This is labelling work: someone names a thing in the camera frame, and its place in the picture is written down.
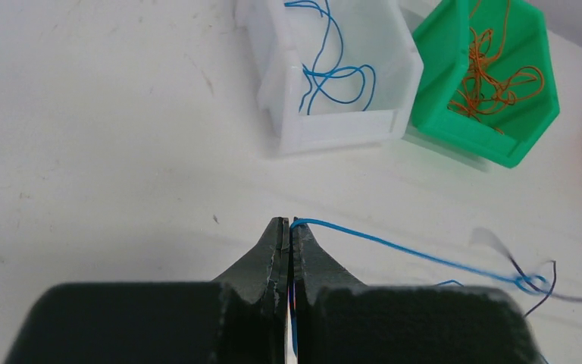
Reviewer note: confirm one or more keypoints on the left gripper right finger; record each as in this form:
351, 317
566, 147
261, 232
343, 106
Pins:
336, 318

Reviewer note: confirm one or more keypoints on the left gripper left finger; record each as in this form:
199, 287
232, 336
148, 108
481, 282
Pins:
237, 317

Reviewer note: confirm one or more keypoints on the white plastic bin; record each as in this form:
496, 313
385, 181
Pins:
332, 74

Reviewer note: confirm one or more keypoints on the green plastic bin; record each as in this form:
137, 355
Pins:
488, 85

